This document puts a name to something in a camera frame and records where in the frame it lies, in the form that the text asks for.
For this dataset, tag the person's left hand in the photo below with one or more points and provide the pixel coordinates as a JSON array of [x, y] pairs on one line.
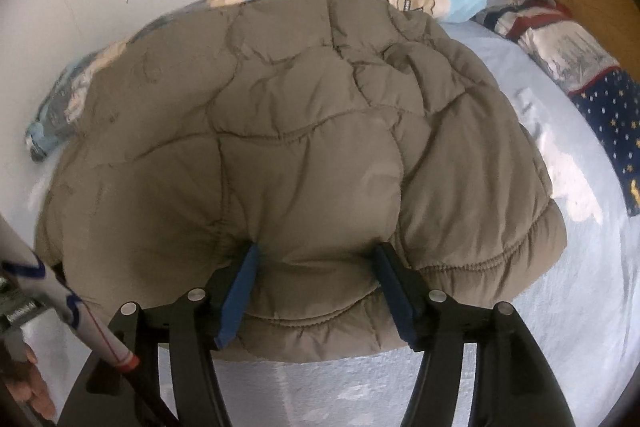
[[32, 394]]

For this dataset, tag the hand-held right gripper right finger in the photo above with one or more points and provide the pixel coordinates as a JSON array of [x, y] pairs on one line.
[[395, 297]]

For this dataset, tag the olive quilted puffer jacket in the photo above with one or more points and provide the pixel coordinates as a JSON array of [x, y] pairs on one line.
[[300, 107]]

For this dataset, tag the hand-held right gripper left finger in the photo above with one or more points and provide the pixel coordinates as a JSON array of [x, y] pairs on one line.
[[240, 292]]

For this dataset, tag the printed star and stripe pillow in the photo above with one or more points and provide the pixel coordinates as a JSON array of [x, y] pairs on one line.
[[560, 42]]

